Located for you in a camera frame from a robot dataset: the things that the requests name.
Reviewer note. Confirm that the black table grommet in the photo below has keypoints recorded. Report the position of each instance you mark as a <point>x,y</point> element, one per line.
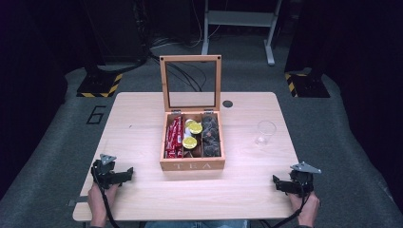
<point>227,104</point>

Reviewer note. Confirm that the wooden tea box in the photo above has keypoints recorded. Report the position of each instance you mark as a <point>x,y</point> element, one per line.
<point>190,164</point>

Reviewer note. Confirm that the clear glass cup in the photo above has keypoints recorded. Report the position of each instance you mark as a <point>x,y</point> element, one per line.
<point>265,131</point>

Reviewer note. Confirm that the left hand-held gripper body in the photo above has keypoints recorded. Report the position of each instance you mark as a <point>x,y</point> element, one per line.
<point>104,175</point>

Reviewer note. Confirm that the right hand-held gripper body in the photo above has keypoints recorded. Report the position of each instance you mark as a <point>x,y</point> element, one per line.
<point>301,182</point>

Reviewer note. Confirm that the grey table edge bracket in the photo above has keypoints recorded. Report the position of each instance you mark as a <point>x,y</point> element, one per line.
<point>77,201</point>

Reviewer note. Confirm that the hazard-striped black stand base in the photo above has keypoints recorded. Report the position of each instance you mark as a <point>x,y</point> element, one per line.
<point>101,86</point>
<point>309,86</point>

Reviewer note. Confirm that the person's right hand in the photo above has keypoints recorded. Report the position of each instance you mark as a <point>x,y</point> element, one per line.
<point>305,205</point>

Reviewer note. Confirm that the pile of dark tea bags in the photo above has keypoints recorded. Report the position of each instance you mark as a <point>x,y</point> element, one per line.
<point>211,136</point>

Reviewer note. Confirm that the bunch of red sachets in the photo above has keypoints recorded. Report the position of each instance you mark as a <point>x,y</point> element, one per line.
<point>173,136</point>

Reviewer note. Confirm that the person's left hand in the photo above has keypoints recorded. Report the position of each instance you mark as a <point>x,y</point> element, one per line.
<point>99,199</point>

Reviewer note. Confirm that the white metal desk frame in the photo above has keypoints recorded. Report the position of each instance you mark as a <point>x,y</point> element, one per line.
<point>240,18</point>

